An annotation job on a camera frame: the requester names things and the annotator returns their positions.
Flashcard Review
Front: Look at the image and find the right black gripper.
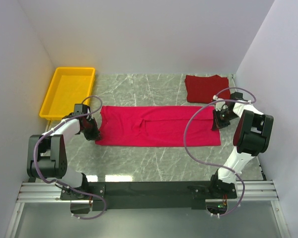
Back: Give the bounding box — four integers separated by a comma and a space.
212, 108, 238, 131

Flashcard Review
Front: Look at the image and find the bright red t-shirt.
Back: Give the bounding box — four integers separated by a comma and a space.
96, 106, 221, 147

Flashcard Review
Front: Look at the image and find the yellow plastic tray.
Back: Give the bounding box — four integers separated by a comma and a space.
39, 67, 96, 121

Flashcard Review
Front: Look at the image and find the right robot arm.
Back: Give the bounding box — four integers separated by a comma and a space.
208, 92, 274, 198

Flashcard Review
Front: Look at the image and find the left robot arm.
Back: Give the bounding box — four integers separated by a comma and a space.
26, 103, 101, 199

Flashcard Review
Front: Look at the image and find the folded dark red t-shirt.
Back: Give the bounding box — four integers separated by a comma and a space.
184, 75, 229, 104

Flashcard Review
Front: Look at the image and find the black base beam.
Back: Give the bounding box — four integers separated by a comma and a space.
59, 180, 238, 213

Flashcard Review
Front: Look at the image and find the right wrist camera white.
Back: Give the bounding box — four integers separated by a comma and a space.
213, 95, 225, 111

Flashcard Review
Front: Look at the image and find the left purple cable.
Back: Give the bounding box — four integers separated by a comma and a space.
33, 96, 107, 221

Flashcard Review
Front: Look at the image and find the purple cable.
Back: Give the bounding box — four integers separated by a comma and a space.
183, 86, 258, 219
33, 96, 107, 221

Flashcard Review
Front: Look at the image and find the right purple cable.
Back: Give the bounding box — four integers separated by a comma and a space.
183, 86, 258, 219

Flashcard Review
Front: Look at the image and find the aluminium rail frame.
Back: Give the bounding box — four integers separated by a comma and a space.
3, 121, 293, 238

